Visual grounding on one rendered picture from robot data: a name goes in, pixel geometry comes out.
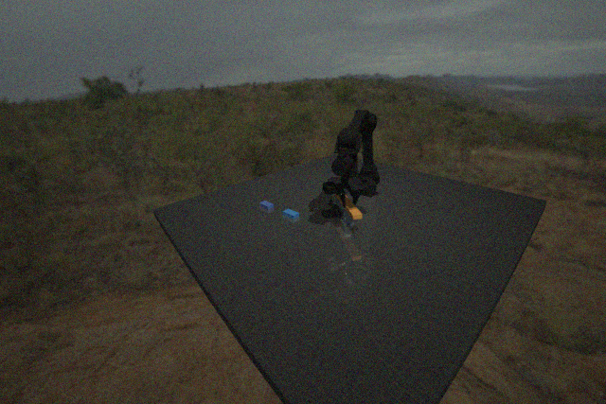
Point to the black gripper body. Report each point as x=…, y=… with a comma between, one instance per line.
x=332, y=188

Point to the blue rectangular block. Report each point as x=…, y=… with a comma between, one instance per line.
x=266, y=205
x=290, y=214

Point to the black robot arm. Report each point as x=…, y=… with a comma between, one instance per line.
x=363, y=123

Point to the orange bar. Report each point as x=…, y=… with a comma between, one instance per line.
x=353, y=211

